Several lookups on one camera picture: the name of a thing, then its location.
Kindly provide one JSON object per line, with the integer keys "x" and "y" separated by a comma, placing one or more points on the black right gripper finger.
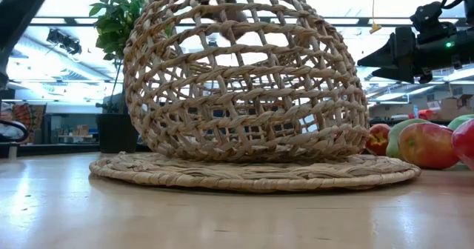
{"x": 400, "y": 49}
{"x": 403, "y": 75}

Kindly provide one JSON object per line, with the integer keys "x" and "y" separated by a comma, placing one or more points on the green pear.
{"x": 394, "y": 138}

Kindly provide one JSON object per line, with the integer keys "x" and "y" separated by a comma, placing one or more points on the small red fruit yellow core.
{"x": 377, "y": 141}

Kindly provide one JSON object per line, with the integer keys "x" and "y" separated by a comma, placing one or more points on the green apple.
{"x": 461, "y": 121}

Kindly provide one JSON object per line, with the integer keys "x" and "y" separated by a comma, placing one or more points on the red orange mango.
{"x": 427, "y": 147}

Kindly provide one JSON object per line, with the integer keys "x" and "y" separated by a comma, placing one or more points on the red apple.
{"x": 466, "y": 141}

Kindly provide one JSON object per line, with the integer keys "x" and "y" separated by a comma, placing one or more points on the woven seagrass basket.
{"x": 237, "y": 75}

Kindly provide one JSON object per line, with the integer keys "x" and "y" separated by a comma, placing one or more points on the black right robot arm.
{"x": 463, "y": 45}

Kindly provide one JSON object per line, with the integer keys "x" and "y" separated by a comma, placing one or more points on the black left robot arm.
{"x": 18, "y": 4}

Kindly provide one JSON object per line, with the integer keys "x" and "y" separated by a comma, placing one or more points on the yellow hanging power plug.
{"x": 374, "y": 28}

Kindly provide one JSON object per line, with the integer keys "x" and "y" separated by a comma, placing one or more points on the red container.
{"x": 426, "y": 114}

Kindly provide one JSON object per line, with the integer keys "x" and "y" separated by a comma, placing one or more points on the cardboard boxes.
{"x": 455, "y": 108}

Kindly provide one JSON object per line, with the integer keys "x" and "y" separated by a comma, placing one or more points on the round woven placemat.
{"x": 240, "y": 178}

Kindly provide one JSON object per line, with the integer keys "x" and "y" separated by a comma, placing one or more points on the green potted plant black pot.
{"x": 116, "y": 23}

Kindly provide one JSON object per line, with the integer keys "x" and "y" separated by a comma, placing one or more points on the brown storage shelf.
{"x": 77, "y": 132}

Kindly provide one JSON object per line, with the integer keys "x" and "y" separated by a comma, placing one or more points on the black ceiling track light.
{"x": 63, "y": 41}

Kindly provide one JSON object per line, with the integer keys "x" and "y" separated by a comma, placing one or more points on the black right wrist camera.
{"x": 431, "y": 17}

